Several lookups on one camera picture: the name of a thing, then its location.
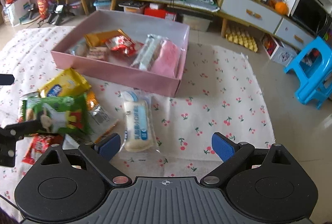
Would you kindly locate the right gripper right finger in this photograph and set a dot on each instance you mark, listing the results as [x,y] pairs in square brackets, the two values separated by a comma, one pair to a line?
[235,159]

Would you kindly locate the green cracker bag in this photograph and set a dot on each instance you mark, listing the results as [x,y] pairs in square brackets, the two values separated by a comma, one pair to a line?
[57,115]

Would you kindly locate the yellow snack packet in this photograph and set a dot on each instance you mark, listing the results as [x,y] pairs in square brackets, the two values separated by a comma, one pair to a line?
[68,83]

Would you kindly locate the large red snack bag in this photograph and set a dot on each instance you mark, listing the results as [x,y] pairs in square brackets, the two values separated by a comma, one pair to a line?
[38,145]

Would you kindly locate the pink cardboard box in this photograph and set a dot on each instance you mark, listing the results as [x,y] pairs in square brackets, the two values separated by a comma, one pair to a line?
[117,69]

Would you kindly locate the clear storage bin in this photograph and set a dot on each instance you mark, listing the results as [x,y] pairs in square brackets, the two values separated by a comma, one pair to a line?
[102,4]

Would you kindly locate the red white snack packet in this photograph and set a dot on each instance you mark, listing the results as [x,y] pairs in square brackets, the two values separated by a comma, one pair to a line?
[123,45]

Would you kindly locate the blue plastic stool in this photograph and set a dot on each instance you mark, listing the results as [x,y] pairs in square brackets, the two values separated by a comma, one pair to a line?
[312,77]

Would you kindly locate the pink wafer packet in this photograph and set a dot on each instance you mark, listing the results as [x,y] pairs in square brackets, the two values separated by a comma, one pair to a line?
[167,62]

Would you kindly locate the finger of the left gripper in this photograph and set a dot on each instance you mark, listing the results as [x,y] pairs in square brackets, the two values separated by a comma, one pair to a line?
[6,79]
[18,131]

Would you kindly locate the tan biscuit packet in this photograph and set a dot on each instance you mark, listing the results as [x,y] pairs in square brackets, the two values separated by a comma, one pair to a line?
[98,53]

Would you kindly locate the gold snack wrapper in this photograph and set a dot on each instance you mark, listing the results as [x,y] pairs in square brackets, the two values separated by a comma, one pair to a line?
[98,39]

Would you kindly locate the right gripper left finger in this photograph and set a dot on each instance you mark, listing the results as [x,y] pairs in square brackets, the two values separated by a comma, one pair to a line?
[99,156]

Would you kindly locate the white shopping bag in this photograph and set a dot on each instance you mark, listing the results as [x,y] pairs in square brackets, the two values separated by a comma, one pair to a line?
[17,11]

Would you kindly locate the cream snack packet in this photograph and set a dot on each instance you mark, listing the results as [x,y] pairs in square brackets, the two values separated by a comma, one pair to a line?
[79,49]

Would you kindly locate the yellow egg tray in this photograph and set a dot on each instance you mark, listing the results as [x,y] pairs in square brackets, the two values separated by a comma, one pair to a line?
[241,37]

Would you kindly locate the long white bread pack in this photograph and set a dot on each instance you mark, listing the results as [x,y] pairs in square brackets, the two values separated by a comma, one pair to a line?
[149,52]

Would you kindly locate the red cardboard box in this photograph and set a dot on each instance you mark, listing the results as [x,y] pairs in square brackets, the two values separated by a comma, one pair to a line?
[160,13]

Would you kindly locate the orange snack packet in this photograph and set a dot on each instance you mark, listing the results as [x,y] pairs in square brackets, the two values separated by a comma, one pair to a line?
[100,122]

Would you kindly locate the lower orange fruit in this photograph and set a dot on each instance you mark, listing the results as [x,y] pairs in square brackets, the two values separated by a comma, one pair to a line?
[281,8]

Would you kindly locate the small white bread pack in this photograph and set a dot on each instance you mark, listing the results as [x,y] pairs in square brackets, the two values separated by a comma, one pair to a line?
[139,134]

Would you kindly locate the black microwave oven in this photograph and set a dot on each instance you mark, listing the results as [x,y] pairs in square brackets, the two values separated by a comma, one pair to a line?
[312,16]

